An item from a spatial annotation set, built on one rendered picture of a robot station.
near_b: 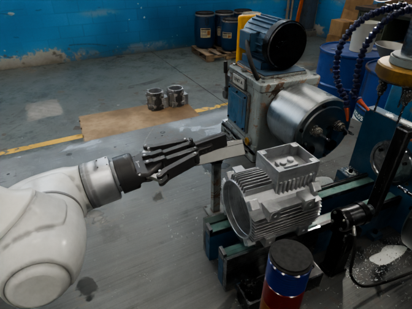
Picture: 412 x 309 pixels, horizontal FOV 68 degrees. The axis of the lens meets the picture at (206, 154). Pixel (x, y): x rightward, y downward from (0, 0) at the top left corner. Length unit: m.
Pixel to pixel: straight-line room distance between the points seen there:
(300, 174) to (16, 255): 0.60
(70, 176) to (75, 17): 5.57
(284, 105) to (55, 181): 0.83
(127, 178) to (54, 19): 5.57
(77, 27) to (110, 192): 5.61
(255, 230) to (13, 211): 0.50
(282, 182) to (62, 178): 0.48
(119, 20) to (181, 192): 5.27
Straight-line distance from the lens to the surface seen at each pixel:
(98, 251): 1.04
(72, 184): 0.58
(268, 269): 0.47
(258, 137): 1.30
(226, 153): 0.94
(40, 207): 0.46
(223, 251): 0.82
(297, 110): 1.11
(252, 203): 0.71
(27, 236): 0.44
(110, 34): 6.23
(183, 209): 1.11
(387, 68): 0.91
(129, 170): 0.59
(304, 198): 0.78
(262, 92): 1.21
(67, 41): 6.15
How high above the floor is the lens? 1.56
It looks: 33 degrees down
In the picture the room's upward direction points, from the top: straight up
